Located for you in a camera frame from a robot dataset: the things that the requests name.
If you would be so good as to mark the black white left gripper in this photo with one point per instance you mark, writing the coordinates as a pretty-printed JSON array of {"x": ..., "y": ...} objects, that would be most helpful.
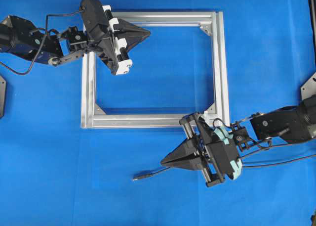
[{"x": 101, "y": 26}]

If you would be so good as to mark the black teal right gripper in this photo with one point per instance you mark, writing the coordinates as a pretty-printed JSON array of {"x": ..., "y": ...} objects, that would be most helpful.
[{"x": 209, "y": 150}]

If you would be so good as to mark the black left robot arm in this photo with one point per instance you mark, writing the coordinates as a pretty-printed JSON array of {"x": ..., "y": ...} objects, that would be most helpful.
[{"x": 23, "y": 39}]

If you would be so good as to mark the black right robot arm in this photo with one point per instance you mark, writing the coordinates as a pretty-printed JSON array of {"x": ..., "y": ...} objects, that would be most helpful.
[{"x": 293, "y": 124}]

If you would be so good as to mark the aluminium extrusion frame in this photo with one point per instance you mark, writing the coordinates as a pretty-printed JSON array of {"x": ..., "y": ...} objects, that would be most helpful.
[{"x": 210, "y": 22}]

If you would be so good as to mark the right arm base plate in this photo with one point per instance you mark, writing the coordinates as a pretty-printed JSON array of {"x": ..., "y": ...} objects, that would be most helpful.
[{"x": 308, "y": 89}]

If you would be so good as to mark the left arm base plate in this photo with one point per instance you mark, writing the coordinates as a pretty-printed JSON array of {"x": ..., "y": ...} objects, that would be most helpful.
[{"x": 2, "y": 95}]

